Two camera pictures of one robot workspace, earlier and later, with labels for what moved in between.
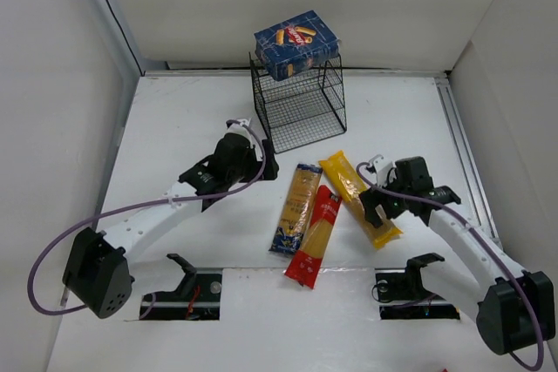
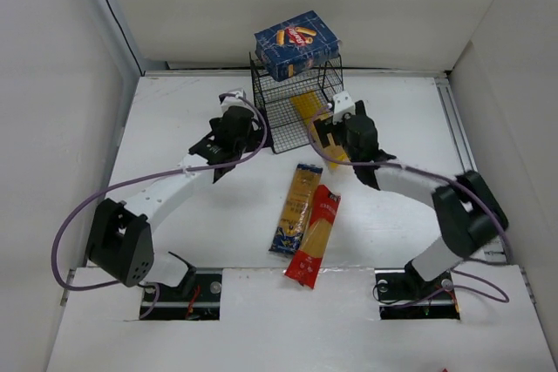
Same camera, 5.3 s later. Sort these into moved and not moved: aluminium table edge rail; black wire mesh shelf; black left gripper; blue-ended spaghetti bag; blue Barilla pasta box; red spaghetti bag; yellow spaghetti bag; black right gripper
Moved: black left gripper; yellow spaghetti bag; black right gripper
Not moved: blue Barilla pasta box; black wire mesh shelf; blue-ended spaghetti bag; red spaghetti bag; aluminium table edge rail
